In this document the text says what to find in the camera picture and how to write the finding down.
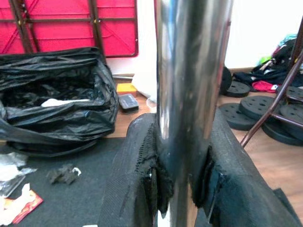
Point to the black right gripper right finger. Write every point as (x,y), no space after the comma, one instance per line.
(236,184)

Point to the black garbage bag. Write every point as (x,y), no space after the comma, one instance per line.
(59,127)

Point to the orange flat box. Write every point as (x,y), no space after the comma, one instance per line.
(126,89)

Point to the white crumpled tissue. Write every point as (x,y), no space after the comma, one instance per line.
(14,208)

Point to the chrome broom with white grip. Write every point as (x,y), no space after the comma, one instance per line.
(189,71)

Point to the orange paper packet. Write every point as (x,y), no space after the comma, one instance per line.
(33,201)

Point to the red table with brown legs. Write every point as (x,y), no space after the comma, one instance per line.
(268,107)

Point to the white plastic bag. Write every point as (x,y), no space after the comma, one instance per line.
(144,85)

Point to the pile of dark clothes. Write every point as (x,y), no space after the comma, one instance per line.
(272,73)

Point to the black remote control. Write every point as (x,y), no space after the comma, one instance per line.
(129,101)

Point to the black crumpled rag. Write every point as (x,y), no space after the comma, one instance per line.
(61,175)

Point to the crumpled clear plastic film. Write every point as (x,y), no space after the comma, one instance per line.
(11,160)

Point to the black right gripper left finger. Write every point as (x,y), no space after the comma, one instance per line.
(132,177)

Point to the red folded table brown frame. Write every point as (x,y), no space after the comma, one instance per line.
(59,33)

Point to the black weight plate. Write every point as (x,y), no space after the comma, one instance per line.
(284,137)
(239,88)
(294,92)
(260,105)
(234,116)

